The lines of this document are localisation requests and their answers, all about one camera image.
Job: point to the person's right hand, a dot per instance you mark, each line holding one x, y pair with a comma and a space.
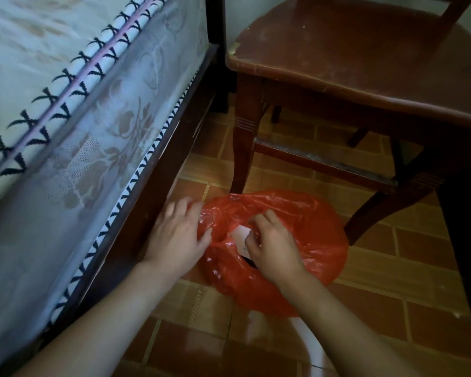
276, 251

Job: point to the person's left hand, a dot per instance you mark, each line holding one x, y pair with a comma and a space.
176, 239

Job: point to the small white blue box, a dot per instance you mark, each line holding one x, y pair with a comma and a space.
240, 234

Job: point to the red plastic bag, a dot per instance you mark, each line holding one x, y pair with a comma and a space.
318, 239

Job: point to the person's left forearm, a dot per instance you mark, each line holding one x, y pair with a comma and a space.
102, 329

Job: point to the person's right forearm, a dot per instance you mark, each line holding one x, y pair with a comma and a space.
349, 337

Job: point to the black baseboard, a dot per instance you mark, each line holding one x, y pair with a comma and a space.
467, 251

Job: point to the dark wooden chair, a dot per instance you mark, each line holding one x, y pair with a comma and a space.
357, 58

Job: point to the dark brown bed frame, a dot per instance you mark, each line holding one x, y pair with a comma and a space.
161, 184

